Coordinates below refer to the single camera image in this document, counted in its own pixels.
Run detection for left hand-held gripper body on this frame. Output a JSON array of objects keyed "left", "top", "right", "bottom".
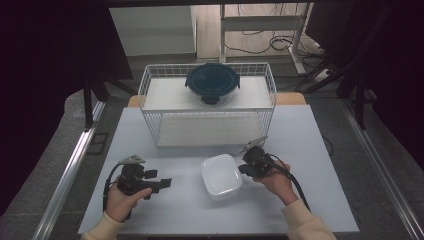
[{"left": 116, "top": 154, "right": 160, "bottom": 197}]

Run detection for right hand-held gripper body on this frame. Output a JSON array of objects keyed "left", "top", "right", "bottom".
[{"left": 239, "top": 135, "right": 278, "bottom": 178}]

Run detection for white square dish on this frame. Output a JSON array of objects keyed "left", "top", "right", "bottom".
[{"left": 199, "top": 153, "right": 244, "bottom": 202}]

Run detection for white wire rack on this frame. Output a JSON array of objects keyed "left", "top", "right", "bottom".
[{"left": 137, "top": 62, "right": 278, "bottom": 148}]

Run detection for round container with blue lid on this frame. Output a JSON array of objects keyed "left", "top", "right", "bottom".
[{"left": 184, "top": 62, "right": 241, "bottom": 107}]

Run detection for person's left hand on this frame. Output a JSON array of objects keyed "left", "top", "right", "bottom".
[{"left": 104, "top": 182, "right": 154, "bottom": 224}]

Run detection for person's right hand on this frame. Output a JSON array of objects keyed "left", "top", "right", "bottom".
[{"left": 252, "top": 162, "right": 299, "bottom": 207}]

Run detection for wooden table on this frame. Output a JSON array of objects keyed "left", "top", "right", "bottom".
[{"left": 127, "top": 92, "right": 308, "bottom": 108}]

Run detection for black metal stand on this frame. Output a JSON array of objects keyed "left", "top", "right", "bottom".
[
  {"left": 336, "top": 71, "right": 379, "bottom": 131},
  {"left": 82, "top": 78, "right": 138, "bottom": 132}
]

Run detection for white cabinet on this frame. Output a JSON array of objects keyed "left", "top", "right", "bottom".
[{"left": 109, "top": 5, "right": 198, "bottom": 58}]

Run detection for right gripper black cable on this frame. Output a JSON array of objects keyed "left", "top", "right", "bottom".
[{"left": 268, "top": 153, "right": 312, "bottom": 213}]

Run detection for aluminium rail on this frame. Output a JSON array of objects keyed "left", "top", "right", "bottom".
[
  {"left": 339, "top": 99, "right": 424, "bottom": 240},
  {"left": 32, "top": 100, "right": 108, "bottom": 240}
]

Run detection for black floor cables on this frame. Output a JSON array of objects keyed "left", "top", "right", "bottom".
[{"left": 223, "top": 3, "right": 326, "bottom": 59}]

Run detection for white desk frame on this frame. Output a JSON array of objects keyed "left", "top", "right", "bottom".
[{"left": 219, "top": 3, "right": 314, "bottom": 75}]

